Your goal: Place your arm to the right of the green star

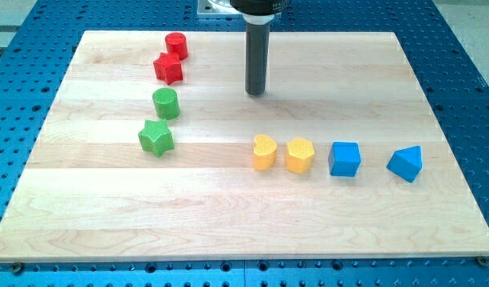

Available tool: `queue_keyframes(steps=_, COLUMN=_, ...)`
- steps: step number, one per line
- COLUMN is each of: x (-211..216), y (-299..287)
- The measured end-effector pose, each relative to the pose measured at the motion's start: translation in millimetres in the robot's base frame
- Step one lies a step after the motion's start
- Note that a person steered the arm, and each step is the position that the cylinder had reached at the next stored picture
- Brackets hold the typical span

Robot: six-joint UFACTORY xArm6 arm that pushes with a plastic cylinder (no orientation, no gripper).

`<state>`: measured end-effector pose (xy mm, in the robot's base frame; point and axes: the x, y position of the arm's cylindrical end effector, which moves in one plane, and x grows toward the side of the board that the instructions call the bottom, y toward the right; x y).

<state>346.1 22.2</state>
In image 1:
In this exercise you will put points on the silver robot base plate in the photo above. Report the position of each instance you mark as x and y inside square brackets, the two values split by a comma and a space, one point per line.
[207, 9]

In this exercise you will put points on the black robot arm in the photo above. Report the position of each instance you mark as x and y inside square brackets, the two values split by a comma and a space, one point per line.
[260, 7]

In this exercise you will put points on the yellow heart block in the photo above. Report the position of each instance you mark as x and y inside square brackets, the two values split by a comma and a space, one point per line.
[265, 151]

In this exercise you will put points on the light wooden board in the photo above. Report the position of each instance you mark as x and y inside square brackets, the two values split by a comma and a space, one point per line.
[90, 193]

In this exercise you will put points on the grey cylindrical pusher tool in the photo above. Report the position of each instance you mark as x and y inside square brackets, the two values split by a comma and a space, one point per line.
[257, 47]

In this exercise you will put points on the green star block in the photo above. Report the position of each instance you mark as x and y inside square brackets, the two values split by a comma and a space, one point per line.
[156, 137]

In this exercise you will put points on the yellow hexagon block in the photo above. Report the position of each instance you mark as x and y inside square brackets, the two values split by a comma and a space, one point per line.
[299, 155]

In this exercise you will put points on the blue triangular prism block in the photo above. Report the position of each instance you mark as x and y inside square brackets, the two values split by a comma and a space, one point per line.
[406, 163]

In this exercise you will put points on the green cylinder block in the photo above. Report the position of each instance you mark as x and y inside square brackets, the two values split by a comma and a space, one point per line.
[166, 103]

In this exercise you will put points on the red star block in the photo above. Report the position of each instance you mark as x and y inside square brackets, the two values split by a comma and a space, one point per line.
[168, 68]

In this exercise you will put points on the blue cube block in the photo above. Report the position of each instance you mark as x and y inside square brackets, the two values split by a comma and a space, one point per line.
[344, 159]

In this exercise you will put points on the red cylinder block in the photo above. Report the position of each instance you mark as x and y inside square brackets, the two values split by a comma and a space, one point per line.
[176, 42]

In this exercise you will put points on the blue perforated metal table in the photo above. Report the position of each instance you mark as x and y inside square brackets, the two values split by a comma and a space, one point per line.
[45, 40]

